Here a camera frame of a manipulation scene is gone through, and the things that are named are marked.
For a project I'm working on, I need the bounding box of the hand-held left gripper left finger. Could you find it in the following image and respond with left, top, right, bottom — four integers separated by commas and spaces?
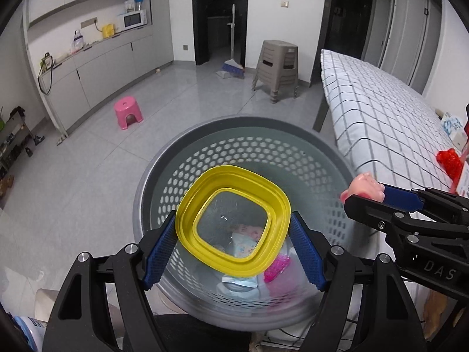
41, 210, 179, 352

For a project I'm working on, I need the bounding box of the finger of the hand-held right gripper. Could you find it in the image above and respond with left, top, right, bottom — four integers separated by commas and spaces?
343, 194, 415, 227
382, 185, 469, 225

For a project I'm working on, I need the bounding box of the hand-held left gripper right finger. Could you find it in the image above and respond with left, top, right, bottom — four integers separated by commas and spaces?
289, 211, 428, 352

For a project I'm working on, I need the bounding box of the pink rubber toy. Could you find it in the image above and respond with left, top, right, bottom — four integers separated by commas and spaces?
340, 172, 385, 203

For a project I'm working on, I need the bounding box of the pink perforated plastic piece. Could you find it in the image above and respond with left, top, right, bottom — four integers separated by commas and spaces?
264, 253, 292, 283

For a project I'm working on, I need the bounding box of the yellow plastic lid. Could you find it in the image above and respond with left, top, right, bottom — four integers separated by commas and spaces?
175, 165, 292, 278

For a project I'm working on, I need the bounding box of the white blue packaging bag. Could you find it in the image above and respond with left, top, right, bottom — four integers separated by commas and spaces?
217, 235, 264, 296

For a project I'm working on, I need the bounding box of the pink snack wrapper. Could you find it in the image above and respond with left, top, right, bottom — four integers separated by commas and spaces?
234, 224, 264, 243

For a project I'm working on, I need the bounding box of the grey perforated laundry basket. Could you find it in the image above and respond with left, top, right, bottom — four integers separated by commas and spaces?
132, 116, 361, 332

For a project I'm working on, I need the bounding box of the red plastic bag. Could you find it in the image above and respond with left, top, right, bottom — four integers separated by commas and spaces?
436, 148, 463, 177

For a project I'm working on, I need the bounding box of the red white toothpaste box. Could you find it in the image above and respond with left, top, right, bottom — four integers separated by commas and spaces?
454, 150, 469, 197

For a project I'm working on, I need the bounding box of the blue white tissue pack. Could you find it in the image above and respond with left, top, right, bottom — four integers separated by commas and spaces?
441, 112, 464, 136

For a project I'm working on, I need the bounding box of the black white checked tablecloth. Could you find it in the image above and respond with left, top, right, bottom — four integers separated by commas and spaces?
320, 49, 469, 199

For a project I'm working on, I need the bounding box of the pink plastic stool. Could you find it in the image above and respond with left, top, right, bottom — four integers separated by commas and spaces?
113, 96, 144, 130

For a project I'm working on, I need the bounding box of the white plastic tub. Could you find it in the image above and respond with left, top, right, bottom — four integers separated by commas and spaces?
11, 315, 48, 352

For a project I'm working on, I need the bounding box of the grey plastic stool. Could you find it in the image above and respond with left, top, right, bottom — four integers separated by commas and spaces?
251, 40, 299, 104

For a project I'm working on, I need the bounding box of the shoe rack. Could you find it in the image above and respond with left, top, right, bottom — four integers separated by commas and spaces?
0, 106, 32, 177

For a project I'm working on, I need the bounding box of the dark door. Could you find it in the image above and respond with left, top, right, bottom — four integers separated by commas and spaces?
319, 0, 374, 61

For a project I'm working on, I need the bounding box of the grey cabinet unit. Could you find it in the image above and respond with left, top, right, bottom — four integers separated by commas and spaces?
23, 0, 174, 136

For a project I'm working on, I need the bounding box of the broom and dustpan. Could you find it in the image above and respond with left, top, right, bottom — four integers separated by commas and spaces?
222, 4, 245, 79

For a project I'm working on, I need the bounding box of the white microwave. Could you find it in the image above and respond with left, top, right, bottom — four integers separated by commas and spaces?
118, 9, 148, 32

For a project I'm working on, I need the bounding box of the small device with cable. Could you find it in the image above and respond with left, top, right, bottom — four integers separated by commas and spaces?
38, 53, 54, 94

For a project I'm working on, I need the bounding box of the black door frame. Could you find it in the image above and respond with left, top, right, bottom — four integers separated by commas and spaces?
192, 0, 250, 66

